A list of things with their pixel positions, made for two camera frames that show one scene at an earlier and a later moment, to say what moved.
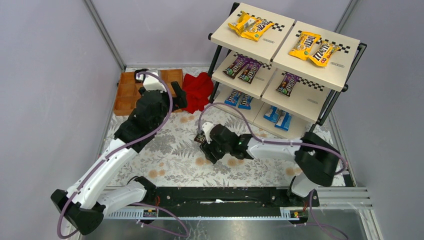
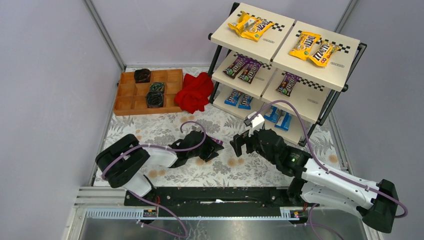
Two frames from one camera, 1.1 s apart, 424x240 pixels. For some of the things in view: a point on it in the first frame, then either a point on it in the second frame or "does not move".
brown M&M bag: (250, 71) does not move
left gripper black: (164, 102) to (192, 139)
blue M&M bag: (272, 114) does not move
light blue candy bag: (284, 120) does not move
